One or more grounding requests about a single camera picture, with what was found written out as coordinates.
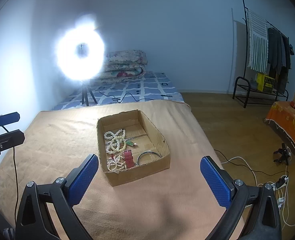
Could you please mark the yellow crate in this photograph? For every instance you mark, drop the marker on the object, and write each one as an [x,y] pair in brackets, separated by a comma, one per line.
[265,83]

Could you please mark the white striped hanging towel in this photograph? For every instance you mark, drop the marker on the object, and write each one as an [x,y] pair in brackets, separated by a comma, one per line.
[257,42]

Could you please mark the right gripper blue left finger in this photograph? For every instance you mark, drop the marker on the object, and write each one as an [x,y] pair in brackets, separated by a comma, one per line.
[79,179]

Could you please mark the black clamp on floor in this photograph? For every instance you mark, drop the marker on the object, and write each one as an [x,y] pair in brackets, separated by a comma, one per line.
[285,154]

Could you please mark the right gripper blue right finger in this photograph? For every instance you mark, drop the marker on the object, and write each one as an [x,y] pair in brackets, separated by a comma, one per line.
[219,181]

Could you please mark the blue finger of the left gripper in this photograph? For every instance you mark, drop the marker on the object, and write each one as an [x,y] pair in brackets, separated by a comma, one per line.
[9,118]
[11,139]

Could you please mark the orange peach blanket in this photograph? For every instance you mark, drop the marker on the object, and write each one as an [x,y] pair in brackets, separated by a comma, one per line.
[149,183]

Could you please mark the bright ring light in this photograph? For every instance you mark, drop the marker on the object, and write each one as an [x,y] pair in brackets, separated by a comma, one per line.
[80,51]

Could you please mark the blue white patterned bedsheet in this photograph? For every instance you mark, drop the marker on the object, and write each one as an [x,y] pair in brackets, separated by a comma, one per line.
[152,86]

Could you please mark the dark hanging clothes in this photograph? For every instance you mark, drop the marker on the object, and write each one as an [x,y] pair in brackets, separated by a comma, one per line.
[279,58]

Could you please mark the folded floral quilt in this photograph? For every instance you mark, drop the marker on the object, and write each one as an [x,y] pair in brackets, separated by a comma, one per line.
[124,64]

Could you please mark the black clothes rack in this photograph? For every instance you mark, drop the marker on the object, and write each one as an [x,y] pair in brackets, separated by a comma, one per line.
[245,86]

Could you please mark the cardboard box tray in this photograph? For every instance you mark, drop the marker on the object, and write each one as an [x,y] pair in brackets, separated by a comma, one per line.
[131,130]

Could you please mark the black tripod stand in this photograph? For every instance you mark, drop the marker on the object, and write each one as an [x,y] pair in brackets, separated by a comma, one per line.
[86,89]

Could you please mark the orange cloth covered furniture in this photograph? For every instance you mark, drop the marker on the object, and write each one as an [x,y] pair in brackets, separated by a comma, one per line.
[282,113]

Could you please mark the white power strip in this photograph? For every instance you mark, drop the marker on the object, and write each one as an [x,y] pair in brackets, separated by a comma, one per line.
[280,188]

